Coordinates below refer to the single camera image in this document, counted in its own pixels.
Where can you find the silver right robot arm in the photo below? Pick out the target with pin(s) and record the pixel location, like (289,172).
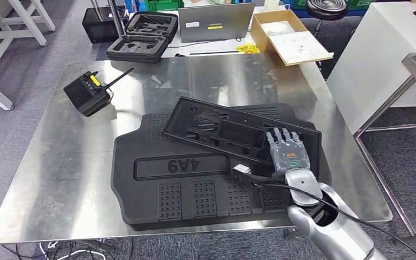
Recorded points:
(322,229)

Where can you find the black cube box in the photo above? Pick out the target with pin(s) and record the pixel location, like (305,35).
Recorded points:
(98,25)

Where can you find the white table frame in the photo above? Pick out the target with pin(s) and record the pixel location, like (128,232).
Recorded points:
(0,36)

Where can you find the black plastic panel with cutouts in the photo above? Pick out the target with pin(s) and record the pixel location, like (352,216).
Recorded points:
(179,122)

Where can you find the stainless steel workbench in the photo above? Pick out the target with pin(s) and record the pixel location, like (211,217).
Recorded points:
(68,161)

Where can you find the steel table with white panel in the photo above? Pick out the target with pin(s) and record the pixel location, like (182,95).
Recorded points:
(373,54)

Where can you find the black round stool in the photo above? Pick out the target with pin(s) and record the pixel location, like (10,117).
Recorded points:
(326,8)

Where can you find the black foam carrying case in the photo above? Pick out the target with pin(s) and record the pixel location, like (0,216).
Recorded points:
(136,50)

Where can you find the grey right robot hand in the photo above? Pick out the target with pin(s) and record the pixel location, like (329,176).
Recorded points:
(288,154)

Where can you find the open cardboard box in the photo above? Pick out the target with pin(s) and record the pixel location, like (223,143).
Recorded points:
(301,46)

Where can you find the white desk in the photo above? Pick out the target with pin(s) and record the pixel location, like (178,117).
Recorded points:
(211,48)

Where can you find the yellow packet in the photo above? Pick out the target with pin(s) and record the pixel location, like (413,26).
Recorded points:
(247,48)

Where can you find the small black tray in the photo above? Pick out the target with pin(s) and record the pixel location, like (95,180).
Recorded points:
(86,95)

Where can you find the green crate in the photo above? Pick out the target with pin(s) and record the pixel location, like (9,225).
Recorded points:
(359,3)
(163,5)

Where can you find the grey laptop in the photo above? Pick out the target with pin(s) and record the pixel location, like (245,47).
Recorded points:
(215,21)

